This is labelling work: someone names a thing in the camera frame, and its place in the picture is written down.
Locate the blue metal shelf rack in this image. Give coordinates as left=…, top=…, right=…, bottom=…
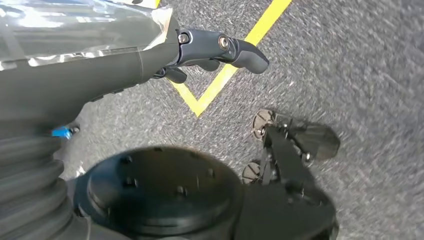
left=51, top=125, right=81, bottom=141

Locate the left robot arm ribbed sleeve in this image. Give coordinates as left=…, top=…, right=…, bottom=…
left=0, top=130, right=75, bottom=240

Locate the robot own hip and leg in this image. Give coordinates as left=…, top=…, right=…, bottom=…
left=73, top=109, right=341, bottom=240

